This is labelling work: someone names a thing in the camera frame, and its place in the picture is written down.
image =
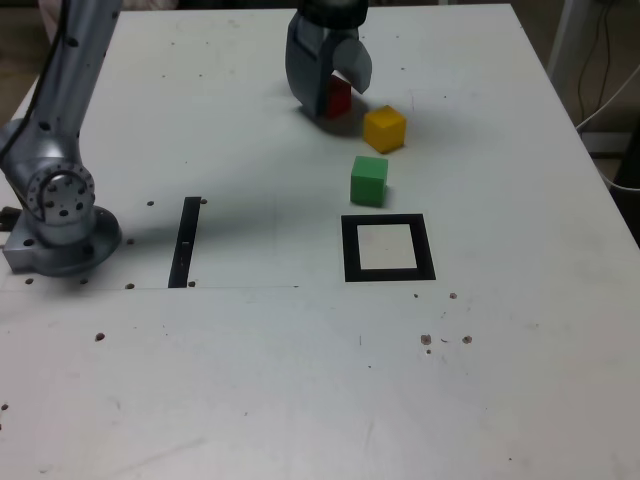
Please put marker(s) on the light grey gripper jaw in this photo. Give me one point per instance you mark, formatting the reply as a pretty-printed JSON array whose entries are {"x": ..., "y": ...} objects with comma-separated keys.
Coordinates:
[{"x": 356, "y": 60}]

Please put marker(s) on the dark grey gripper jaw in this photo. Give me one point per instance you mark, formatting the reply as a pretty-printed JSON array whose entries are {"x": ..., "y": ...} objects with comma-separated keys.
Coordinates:
[{"x": 305, "y": 70}]

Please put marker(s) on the red cube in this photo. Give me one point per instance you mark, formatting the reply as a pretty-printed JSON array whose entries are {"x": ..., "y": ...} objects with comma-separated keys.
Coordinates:
[{"x": 339, "y": 97}]

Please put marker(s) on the yellow cube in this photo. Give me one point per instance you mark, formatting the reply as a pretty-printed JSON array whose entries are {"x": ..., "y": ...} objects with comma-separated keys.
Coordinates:
[{"x": 384, "y": 130}]

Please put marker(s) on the green cube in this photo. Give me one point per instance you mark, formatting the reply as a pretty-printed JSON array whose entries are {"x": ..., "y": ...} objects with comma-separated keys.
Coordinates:
[{"x": 369, "y": 180}]

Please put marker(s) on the black tape square outline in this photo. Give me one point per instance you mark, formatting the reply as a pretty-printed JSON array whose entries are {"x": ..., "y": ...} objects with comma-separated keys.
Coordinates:
[{"x": 350, "y": 250}]

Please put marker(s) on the black tape strip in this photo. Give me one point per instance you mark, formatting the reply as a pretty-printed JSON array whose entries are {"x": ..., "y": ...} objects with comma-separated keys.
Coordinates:
[{"x": 184, "y": 240}]

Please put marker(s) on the grey box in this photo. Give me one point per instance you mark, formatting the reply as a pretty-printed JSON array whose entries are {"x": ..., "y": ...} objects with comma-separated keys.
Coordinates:
[{"x": 612, "y": 142}]

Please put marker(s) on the white metal post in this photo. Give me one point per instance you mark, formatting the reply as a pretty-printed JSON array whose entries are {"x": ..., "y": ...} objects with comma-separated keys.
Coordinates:
[{"x": 567, "y": 35}]

